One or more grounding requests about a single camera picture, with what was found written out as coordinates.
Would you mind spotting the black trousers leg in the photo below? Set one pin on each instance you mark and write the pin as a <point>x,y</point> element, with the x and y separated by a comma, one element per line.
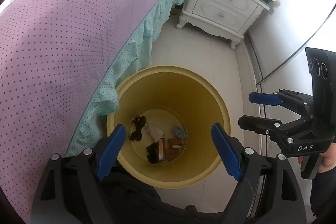
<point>133,201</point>

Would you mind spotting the grey blue fabric scrap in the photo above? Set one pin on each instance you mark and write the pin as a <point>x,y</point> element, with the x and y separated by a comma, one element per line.
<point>179,132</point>

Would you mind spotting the white carved nightstand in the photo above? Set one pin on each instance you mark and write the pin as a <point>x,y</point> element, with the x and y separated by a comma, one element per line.
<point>229,19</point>

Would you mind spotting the brown wooden block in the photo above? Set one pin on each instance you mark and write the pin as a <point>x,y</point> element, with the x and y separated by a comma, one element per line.
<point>174,146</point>

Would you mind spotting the beige tube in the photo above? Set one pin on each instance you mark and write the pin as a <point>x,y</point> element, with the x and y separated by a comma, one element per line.
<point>161,149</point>

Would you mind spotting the bed with purple dotted sheet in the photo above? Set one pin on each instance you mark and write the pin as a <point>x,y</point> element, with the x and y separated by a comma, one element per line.
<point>54,54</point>

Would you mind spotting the crumpled white paper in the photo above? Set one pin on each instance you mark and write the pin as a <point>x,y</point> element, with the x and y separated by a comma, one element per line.
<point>155,133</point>

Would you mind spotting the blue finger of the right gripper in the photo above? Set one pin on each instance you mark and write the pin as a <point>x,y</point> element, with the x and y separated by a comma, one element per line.
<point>262,125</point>
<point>265,99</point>

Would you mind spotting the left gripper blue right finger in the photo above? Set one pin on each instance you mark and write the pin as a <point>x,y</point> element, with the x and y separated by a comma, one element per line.
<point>267,190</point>

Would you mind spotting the yellow plastic trash bin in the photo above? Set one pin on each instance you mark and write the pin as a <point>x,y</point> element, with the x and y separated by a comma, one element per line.
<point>170,96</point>

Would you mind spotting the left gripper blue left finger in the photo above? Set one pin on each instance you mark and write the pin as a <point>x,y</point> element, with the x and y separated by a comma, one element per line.
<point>69,190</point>

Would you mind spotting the person's right hand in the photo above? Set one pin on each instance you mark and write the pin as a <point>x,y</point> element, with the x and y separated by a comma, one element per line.
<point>328,159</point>

